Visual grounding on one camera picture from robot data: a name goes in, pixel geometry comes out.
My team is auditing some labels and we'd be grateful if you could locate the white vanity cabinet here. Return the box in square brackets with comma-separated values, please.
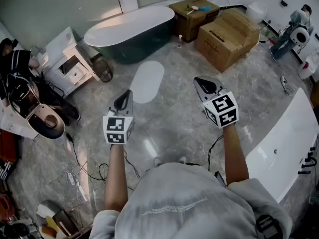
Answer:
[37, 26, 100, 98]

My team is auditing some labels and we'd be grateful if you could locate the black waist device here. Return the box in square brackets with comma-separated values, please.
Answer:
[214, 171, 226, 188]

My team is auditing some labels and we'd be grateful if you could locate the person's left forearm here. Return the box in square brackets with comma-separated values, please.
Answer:
[104, 143, 129, 212]

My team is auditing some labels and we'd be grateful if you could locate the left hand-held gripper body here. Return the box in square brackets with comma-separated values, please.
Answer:
[103, 110, 135, 145]

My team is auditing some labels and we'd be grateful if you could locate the black mesh wastebasket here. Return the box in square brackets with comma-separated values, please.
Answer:
[93, 59, 113, 83]

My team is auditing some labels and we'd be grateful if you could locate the short black cable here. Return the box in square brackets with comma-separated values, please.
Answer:
[207, 134, 225, 171]

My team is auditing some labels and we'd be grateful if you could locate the white power strip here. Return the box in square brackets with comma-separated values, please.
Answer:
[67, 172, 81, 188]

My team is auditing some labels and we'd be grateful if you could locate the green freestanding bathtub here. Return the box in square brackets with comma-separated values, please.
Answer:
[83, 5, 175, 64]

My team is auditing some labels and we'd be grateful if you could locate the black faucet set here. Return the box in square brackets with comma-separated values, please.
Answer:
[298, 147, 319, 175]

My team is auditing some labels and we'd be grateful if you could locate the white bathtub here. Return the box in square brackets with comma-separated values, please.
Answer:
[245, 87, 319, 204]

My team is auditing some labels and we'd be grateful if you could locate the white bucket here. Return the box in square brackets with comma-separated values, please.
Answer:
[298, 61, 317, 81]

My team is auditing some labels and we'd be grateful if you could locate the white oval bath mat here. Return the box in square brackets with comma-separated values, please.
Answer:
[129, 60, 165, 104]

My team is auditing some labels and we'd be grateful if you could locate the long black cable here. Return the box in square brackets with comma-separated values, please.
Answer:
[65, 132, 140, 191]

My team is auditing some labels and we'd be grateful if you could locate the person's right forearm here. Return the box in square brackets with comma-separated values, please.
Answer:
[222, 123, 250, 186]

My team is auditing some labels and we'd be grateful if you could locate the person's grey shirt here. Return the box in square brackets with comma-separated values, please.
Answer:
[88, 162, 294, 239]

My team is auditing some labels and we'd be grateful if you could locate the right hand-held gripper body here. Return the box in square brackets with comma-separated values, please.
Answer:
[201, 88, 239, 129]

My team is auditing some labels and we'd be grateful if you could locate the light brown cardboard box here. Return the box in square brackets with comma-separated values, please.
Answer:
[195, 8, 261, 73]

